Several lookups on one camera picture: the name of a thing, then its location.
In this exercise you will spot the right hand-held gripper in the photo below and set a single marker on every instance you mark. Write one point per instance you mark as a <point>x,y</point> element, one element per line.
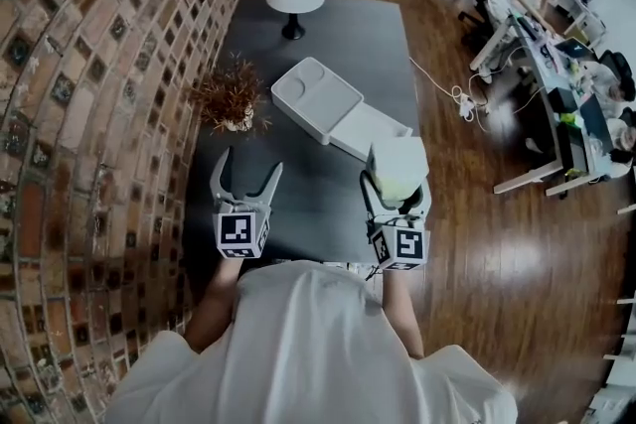
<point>405,243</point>

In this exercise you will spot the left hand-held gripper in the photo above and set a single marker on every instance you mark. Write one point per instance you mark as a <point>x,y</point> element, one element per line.
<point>242,233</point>

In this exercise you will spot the white box with lid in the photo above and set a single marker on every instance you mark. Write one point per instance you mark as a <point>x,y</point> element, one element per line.
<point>318,97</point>

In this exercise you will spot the person's left forearm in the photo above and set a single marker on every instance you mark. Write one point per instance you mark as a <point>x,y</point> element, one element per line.
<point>213,308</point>

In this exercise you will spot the person's right forearm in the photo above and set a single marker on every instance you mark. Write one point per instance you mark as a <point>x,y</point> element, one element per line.
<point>402,313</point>

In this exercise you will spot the dried reddish potted plant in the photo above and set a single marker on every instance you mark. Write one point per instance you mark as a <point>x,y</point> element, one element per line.
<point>231,94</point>

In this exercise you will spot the person's white shirt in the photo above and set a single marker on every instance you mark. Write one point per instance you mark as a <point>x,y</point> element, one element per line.
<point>308,352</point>

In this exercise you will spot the long white office desk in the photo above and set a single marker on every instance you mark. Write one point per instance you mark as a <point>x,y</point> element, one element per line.
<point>541,64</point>

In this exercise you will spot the open laptop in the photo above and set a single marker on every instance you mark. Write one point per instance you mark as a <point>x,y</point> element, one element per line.
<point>574,47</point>

